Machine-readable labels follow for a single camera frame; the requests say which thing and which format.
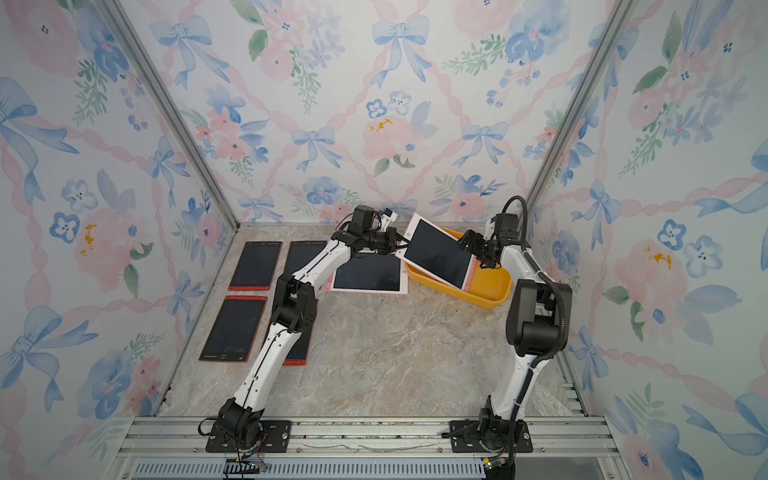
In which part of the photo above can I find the left aluminium corner post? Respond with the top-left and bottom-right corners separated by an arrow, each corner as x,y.
95,1 -> 240,231

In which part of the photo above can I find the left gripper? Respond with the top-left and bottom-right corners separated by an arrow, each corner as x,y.
364,230 -> 412,257

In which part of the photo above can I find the yellow plastic storage box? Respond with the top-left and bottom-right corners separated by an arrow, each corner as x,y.
405,261 -> 513,309

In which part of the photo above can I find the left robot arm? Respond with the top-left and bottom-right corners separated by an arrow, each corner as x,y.
211,226 -> 408,452

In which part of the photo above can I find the red writing tablet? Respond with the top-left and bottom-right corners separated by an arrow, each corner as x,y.
228,241 -> 282,291
279,241 -> 326,278
199,295 -> 267,363
283,330 -> 313,366

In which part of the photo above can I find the aluminium corner post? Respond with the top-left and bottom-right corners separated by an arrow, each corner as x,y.
95,1 -> 240,231
526,0 -> 638,226

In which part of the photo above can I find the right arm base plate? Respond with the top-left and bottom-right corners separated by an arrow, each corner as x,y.
441,420 -> 533,455

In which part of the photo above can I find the right aluminium corner post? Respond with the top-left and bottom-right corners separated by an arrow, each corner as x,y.
526,0 -> 638,226

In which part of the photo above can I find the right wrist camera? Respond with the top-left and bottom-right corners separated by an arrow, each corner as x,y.
492,213 -> 522,247

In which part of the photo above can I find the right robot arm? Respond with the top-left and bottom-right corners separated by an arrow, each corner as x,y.
459,230 -> 572,453

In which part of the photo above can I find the aluminium front rail frame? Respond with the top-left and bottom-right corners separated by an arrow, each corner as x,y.
106,417 -> 629,479

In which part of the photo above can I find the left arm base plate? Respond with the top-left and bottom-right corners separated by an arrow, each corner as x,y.
205,419 -> 293,454

